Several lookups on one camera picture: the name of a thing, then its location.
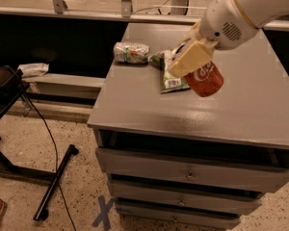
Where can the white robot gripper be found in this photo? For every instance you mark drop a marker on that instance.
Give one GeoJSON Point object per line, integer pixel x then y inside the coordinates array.
{"type": "Point", "coordinates": [226, 18]}

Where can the red coke can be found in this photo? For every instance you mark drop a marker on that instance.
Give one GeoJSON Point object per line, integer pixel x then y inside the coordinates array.
{"type": "Point", "coordinates": [206, 80]}

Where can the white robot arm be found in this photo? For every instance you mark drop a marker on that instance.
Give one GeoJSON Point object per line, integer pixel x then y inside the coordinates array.
{"type": "Point", "coordinates": [261, 12]}

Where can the white green soda can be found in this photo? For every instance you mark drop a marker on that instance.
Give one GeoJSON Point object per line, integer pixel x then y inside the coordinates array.
{"type": "Point", "coordinates": [131, 52]}

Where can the green chip bag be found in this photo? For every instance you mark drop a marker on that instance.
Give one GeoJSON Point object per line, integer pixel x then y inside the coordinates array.
{"type": "Point", "coordinates": [162, 60]}

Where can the grey drawer cabinet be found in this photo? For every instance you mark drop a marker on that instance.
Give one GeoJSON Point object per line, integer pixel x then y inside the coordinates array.
{"type": "Point", "coordinates": [245, 123]}

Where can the top grey drawer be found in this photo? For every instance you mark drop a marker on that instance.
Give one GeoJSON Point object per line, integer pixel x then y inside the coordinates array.
{"type": "Point", "coordinates": [191, 171]}

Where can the grey drawer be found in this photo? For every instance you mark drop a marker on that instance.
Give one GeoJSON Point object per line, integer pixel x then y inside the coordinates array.
{"type": "Point", "coordinates": [191, 171]}
{"type": "Point", "coordinates": [176, 215]}
{"type": "Point", "coordinates": [183, 197]}

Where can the metal railing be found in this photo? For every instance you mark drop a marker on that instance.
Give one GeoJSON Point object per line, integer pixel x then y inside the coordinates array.
{"type": "Point", "coordinates": [184, 12]}

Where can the middle grey drawer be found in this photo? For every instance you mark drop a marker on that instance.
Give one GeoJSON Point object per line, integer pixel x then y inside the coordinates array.
{"type": "Point", "coordinates": [183, 197]}

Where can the white plastic packet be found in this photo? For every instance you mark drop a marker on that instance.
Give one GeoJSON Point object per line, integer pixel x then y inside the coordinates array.
{"type": "Point", "coordinates": [34, 70]}

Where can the bottom grey drawer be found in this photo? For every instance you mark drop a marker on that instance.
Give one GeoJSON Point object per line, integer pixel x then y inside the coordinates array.
{"type": "Point", "coordinates": [176, 215]}

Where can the black metal stand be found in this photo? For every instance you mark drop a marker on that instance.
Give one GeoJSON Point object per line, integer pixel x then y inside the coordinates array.
{"type": "Point", "coordinates": [13, 88]}

